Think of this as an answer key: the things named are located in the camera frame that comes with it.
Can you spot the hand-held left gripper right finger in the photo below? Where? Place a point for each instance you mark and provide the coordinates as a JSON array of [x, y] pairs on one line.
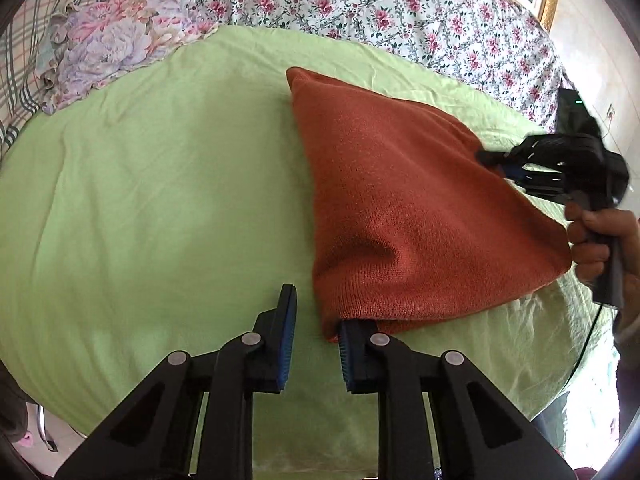
[[350, 360]]

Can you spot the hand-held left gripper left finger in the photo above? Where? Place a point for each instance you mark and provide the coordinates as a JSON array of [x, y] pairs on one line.
[[285, 345]]

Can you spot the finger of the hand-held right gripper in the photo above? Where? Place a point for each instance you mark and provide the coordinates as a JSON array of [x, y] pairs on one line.
[[537, 180], [520, 152]]

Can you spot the orange knit sweater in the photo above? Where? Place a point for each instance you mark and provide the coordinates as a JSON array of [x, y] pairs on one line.
[[415, 200]]

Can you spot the person's right forearm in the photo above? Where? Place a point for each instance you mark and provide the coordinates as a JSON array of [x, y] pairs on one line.
[[631, 330]]

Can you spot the person's right hand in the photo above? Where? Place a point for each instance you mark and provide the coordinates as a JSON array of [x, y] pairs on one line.
[[620, 225]]

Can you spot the light green bed sheet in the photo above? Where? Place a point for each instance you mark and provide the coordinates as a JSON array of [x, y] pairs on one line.
[[160, 200]]

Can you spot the floral print quilt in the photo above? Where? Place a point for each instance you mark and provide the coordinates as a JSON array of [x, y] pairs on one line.
[[380, 5]]

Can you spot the floral ruffled pillow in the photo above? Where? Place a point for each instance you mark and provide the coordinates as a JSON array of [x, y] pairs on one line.
[[115, 40]]

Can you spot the plaid bed sheet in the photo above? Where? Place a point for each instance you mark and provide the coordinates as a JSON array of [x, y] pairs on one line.
[[30, 45]]

